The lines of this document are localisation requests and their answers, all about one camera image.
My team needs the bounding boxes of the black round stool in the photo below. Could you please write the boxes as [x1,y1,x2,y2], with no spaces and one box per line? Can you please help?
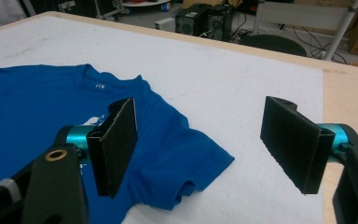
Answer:
[241,34,308,58]

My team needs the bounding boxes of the white metal frame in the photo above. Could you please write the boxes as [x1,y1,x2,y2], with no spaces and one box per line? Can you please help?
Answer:
[253,0,358,62]

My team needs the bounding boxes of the small white box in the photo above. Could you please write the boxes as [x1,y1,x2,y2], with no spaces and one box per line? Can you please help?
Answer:
[154,17,176,33]

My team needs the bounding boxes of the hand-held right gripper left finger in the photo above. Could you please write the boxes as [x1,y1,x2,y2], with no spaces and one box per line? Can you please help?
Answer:
[65,97,138,200]

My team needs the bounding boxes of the black computer tower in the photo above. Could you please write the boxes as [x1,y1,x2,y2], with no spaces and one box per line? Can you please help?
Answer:
[175,3,213,36]
[206,4,235,41]

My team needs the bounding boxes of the black floor cables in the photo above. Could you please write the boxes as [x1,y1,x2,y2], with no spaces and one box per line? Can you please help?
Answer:
[292,26,349,64]

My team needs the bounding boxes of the black equipment case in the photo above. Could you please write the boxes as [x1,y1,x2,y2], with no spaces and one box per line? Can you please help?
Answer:
[27,0,125,21]

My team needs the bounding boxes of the blue t-shirt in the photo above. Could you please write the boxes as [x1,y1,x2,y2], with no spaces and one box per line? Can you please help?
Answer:
[0,63,236,224]

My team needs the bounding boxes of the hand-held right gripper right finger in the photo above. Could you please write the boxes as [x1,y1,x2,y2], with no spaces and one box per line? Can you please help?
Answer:
[259,95,351,195]

